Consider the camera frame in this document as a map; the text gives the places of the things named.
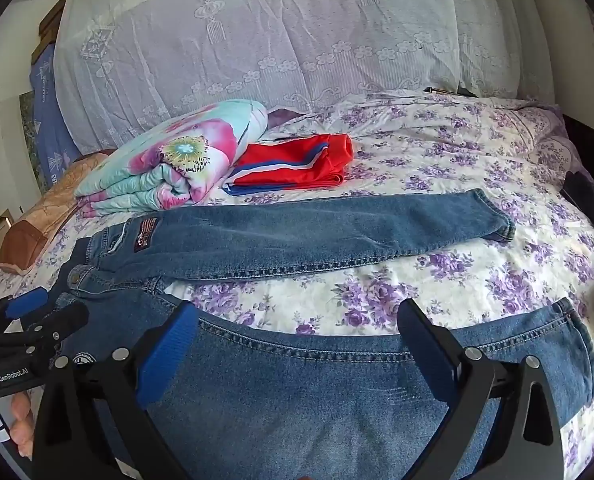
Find wooden headboard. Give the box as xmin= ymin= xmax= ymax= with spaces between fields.
xmin=30 ymin=0 xmax=73 ymax=61

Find red striped folded pants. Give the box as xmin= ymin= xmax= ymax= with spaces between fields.
xmin=222 ymin=133 xmax=354 ymax=197

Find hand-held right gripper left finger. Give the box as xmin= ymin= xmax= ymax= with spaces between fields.
xmin=31 ymin=300 xmax=200 ymax=480

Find person's left hand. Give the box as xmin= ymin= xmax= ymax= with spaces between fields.
xmin=7 ymin=392 xmax=34 ymax=461

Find dark cloth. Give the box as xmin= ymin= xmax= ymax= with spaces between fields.
xmin=559 ymin=170 xmax=594 ymax=261

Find blue patterned cloth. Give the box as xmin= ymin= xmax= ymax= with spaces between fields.
xmin=30 ymin=42 xmax=80 ymax=191

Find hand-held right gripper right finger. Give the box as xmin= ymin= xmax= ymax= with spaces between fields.
xmin=396 ymin=299 xmax=564 ymax=480

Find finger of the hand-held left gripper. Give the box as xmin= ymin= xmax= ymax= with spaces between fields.
xmin=0 ymin=287 xmax=48 ymax=334
xmin=0 ymin=302 xmax=90 ymax=356

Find orange brown pillow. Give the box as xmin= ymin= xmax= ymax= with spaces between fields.
xmin=0 ymin=152 xmax=110 ymax=276

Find folded floral quilt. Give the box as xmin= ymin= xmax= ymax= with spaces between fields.
xmin=74 ymin=99 xmax=269 ymax=218

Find blue denim pants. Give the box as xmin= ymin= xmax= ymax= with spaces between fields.
xmin=47 ymin=187 xmax=594 ymax=480

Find green wall picture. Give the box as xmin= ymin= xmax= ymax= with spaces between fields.
xmin=20 ymin=90 xmax=45 ymax=196

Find purple floral bed sheet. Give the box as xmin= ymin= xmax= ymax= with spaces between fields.
xmin=0 ymin=87 xmax=594 ymax=480

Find purple cloth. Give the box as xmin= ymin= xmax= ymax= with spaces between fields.
xmin=266 ymin=107 xmax=303 ymax=131

